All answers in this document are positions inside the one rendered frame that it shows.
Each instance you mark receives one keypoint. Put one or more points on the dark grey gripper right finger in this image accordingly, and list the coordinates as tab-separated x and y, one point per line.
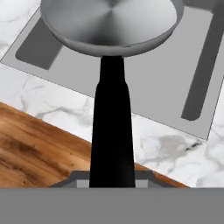
145	180

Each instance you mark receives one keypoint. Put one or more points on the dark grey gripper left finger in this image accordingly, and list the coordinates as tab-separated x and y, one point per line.
78	180

